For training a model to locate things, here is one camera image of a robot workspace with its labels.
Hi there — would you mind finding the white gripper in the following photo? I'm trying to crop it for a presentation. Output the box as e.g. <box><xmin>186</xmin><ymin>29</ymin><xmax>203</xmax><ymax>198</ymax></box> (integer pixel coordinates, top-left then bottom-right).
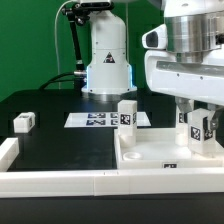
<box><xmin>144</xmin><ymin>49</ymin><xmax>224</xmax><ymax>131</ymax></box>

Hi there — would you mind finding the white square table top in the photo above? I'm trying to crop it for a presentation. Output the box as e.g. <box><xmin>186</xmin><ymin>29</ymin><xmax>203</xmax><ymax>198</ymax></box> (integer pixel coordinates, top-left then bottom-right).
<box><xmin>114</xmin><ymin>128</ymin><xmax>224</xmax><ymax>169</ymax></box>

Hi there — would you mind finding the white marker sheet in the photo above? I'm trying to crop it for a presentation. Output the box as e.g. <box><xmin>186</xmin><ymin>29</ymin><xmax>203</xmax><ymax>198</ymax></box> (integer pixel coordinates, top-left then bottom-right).
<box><xmin>63</xmin><ymin>111</ymin><xmax>152</xmax><ymax>128</ymax></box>

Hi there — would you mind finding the white front fence bar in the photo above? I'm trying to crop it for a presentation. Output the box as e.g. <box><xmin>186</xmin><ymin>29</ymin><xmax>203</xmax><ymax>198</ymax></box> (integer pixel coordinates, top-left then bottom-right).
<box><xmin>0</xmin><ymin>168</ymin><xmax>224</xmax><ymax>198</ymax></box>

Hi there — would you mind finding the white fence bar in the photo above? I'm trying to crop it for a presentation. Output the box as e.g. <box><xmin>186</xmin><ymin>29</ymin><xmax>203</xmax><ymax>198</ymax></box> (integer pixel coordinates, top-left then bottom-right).
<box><xmin>0</xmin><ymin>138</ymin><xmax>19</xmax><ymax>172</ymax></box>
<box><xmin>0</xmin><ymin>168</ymin><xmax>224</xmax><ymax>198</ymax></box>

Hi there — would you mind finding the white left fence bar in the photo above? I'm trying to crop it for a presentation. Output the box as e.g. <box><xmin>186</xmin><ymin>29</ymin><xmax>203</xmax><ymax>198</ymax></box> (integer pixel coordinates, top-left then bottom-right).
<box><xmin>0</xmin><ymin>138</ymin><xmax>19</xmax><ymax>172</ymax></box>

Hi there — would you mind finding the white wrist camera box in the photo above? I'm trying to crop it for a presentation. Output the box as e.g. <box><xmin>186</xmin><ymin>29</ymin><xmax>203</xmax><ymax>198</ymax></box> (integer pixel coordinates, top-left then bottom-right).
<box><xmin>142</xmin><ymin>24</ymin><xmax>168</xmax><ymax>50</ymax></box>

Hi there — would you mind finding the black cable bundle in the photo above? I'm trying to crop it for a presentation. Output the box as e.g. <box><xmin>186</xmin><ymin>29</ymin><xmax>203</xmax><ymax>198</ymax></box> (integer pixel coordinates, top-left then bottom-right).
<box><xmin>38</xmin><ymin>71</ymin><xmax>88</xmax><ymax>92</ymax></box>

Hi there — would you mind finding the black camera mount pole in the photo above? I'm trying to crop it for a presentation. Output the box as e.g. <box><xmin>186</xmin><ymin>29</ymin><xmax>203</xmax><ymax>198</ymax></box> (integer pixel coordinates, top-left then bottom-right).
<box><xmin>62</xmin><ymin>3</ymin><xmax>89</xmax><ymax>72</ymax></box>

